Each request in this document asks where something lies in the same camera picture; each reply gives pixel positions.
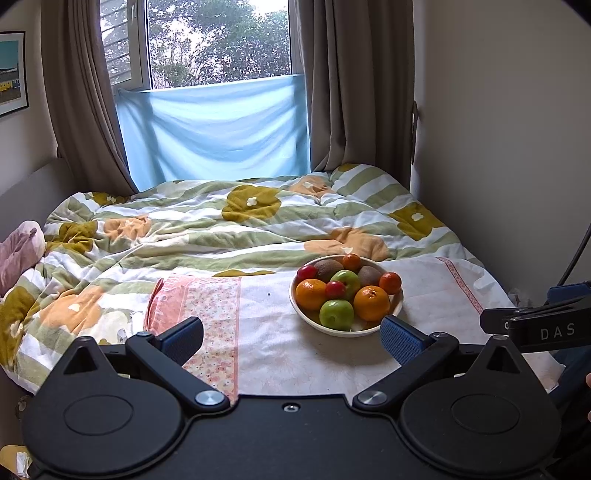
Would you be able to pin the floral striped duvet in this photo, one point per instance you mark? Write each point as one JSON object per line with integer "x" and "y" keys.
{"x": 184, "y": 217}

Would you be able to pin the grey padded headboard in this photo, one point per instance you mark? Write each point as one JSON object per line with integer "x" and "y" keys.
{"x": 32, "y": 189}

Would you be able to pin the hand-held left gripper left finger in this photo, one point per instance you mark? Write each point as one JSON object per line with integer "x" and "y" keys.
{"x": 184, "y": 340}

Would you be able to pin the crumpled white tissue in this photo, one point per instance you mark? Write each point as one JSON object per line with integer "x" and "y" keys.
{"x": 519, "y": 295}

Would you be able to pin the small red fruit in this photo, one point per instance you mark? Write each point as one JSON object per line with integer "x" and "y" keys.
{"x": 306, "y": 273}
{"x": 335, "y": 289}

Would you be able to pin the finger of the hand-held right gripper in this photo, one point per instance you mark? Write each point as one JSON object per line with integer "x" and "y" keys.
{"x": 498, "y": 319}
{"x": 570, "y": 293}

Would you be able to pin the dark blue clothing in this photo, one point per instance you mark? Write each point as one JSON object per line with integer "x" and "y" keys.
{"x": 572, "y": 374}

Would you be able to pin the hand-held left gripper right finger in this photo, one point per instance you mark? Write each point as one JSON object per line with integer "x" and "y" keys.
{"x": 401, "y": 344}

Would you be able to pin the small reddish tangerine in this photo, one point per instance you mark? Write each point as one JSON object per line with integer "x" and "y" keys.
{"x": 352, "y": 262}

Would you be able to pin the pink plush toy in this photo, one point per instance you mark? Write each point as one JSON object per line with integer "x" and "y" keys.
{"x": 18, "y": 254}

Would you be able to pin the white towel with pink border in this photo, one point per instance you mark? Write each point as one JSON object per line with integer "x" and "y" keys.
{"x": 277, "y": 332}

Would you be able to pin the small orange tomato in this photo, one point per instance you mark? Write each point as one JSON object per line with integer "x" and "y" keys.
{"x": 390, "y": 282}

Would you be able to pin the framed wall picture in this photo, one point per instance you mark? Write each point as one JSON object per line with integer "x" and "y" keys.
{"x": 11, "y": 69}

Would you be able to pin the white framed window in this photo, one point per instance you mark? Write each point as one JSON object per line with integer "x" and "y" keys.
{"x": 138, "y": 46}

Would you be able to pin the cream bowl with duck print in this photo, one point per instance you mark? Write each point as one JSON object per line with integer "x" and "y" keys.
{"x": 318, "y": 326}

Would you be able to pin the light blue window cloth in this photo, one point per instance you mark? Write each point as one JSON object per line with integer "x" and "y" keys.
{"x": 207, "y": 134}

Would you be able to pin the brown curtain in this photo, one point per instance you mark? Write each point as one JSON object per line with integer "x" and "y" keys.
{"x": 78, "y": 92}
{"x": 360, "y": 92}

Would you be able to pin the orange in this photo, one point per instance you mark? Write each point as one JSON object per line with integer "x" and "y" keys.
{"x": 371, "y": 303}
{"x": 310, "y": 294}

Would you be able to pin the brown kiwi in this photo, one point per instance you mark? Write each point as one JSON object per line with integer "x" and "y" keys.
{"x": 328, "y": 268}
{"x": 368, "y": 275}

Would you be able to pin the pink floral cloth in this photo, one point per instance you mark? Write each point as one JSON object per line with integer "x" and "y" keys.
{"x": 217, "y": 314}

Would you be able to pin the brown curtain tieback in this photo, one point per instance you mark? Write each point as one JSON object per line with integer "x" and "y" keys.
{"x": 414, "y": 134}

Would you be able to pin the green apple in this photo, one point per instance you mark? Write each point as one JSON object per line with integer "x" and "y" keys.
{"x": 349, "y": 279}
{"x": 337, "y": 314}

